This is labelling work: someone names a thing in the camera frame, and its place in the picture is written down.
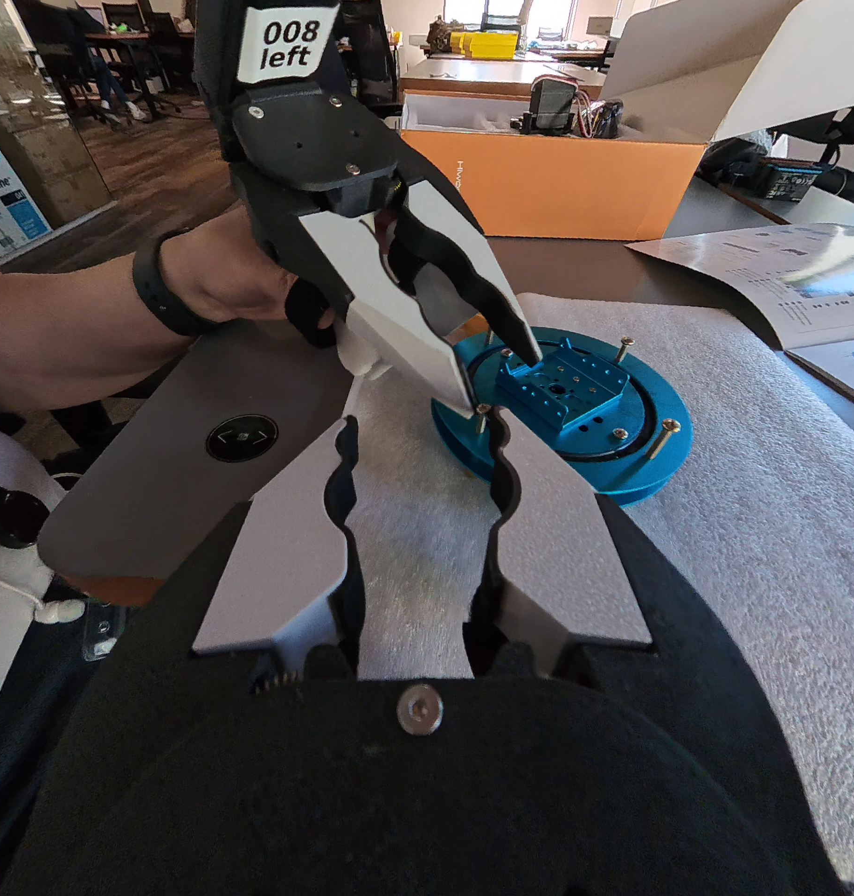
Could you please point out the black chest harness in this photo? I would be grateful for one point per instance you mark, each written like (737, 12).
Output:
(10, 514)

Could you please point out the grey work table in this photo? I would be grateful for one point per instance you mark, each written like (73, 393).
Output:
(483, 73)

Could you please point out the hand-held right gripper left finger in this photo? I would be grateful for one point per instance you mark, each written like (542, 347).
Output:
(273, 574)

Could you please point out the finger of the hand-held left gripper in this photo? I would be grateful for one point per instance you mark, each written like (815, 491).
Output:
(371, 294)
(462, 238)

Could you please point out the person's left hand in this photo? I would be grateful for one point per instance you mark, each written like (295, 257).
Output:
(238, 273)

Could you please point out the person's dark pants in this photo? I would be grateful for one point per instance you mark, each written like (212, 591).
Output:
(35, 735)

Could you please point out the white foam sheet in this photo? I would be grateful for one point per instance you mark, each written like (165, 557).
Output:
(748, 560)

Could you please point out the blue round metal base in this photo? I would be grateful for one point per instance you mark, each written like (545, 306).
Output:
(650, 455)

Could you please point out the person's left forearm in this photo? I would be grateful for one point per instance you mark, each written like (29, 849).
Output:
(63, 336)

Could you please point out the black box with blue label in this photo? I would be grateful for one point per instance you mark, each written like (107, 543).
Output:
(790, 178)

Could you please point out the stack of yellow bins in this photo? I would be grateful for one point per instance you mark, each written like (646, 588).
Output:
(483, 43)

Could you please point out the open instruction booklet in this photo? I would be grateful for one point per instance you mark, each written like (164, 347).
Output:
(783, 280)

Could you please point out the black wristband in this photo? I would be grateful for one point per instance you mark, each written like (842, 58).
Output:
(157, 287)

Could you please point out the black servo motor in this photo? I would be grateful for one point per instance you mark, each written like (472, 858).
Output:
(549, 105)

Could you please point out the dark grey desk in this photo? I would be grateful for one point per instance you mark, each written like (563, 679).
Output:
(608, 273)

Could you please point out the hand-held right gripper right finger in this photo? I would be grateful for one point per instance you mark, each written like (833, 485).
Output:
(567, 567)

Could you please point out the orange cardboard box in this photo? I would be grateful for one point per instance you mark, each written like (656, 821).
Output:
(574, 182)

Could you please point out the white and blue sign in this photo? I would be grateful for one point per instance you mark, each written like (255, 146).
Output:
(7, 196)

